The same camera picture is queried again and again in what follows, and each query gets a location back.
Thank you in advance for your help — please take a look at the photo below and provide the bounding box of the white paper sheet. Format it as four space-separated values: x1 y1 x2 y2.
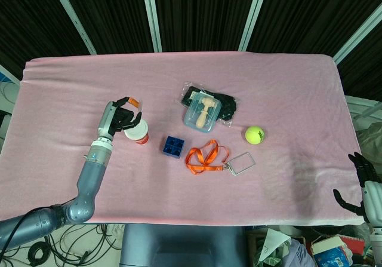
258 228 292 263

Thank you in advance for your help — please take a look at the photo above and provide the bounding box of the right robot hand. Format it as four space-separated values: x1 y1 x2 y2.
332 151 382 229

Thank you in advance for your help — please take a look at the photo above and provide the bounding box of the blue white box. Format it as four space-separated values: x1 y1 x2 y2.
310 234 366 267

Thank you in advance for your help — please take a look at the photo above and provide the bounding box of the black cable bundle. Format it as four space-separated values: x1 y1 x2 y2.
0 223 125 267

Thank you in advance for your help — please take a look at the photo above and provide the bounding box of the clear plastic box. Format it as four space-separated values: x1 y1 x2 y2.
183 93 223 134

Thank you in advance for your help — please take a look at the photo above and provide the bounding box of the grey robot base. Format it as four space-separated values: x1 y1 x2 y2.
119 223 249 267

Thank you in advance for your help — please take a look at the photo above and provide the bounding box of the clear badge holder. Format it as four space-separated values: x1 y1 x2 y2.
223 151 257 177

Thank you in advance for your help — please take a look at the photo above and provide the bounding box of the black item in plastic bag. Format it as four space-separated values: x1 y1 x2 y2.
180 81 239 127

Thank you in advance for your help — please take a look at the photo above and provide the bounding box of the yellow tennis ball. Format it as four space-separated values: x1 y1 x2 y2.
245 125 266 145

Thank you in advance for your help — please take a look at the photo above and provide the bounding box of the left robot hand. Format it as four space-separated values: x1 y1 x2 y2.
97 97 143 140

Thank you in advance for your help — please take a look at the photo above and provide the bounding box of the red and white cup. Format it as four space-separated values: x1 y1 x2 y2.
124 118 150 146

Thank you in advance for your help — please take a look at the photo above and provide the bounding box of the blue toy brick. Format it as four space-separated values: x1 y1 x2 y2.
162 136 186 159

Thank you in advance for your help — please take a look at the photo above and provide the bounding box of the wooden toy mallet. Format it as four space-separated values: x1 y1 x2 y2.
195 97 217 129

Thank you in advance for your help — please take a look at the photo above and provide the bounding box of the orange lanyard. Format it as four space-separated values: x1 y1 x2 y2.
185 139 230 176

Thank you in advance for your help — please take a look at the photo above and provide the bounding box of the pink table cloth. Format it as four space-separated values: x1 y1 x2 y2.
0 50 371 226

